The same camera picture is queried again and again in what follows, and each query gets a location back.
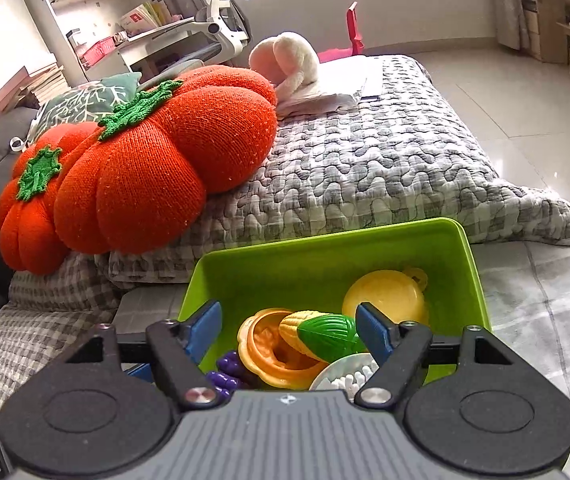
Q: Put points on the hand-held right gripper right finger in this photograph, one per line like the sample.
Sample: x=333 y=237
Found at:
x=372 y=332

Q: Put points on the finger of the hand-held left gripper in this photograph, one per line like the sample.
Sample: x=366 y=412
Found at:
x=138 y=374

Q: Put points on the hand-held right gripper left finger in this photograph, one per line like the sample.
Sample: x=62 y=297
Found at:
x=205 y=330

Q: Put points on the yellow toy funnel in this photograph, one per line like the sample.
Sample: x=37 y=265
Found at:
x=380 y=300

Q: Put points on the yellow green corn toy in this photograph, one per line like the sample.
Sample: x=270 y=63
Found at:
x=330 y=337

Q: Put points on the purple grapes toy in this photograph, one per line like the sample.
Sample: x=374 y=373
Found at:
x=225 y=370

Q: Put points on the clear cotton swab box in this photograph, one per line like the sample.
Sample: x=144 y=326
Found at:
x=340 y=375

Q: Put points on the yellow pumpkin toy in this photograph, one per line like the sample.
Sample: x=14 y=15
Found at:
x=265 y=350

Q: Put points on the green plastic bin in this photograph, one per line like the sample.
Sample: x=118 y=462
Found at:
x=290 y=270

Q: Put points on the orange pumpkin cushion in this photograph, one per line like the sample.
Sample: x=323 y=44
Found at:
x=25 y=220
x=175 y=160

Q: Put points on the grey checked quilt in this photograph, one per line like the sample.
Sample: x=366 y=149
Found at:
x=365 y=160

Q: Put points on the white papers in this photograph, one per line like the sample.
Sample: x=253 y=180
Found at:
x=360 y=77

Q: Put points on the white ribbon loop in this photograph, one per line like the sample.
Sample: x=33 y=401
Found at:
x=16 y=144

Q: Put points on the green patterned pillow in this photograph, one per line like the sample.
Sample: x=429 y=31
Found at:
x=80 y=100

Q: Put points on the white pink plush toy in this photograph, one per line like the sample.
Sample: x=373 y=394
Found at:
x=285 y=57

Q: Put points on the stack of books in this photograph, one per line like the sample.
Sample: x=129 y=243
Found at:
x=35 y=87

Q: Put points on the red plastic object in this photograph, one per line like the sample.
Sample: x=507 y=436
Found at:
x=352 y=35

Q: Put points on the pink basket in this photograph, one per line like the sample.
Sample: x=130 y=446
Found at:
x=100 y=50

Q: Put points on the white office chair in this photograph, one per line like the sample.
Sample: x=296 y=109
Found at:
x=220 y=15

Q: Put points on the leaning booklets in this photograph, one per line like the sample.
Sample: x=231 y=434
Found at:
x=145 y=17

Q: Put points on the white bookshelf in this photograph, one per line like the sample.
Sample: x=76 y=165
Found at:
x=95 y=10

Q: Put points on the light curtain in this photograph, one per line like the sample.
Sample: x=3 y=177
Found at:
x=507 y=5

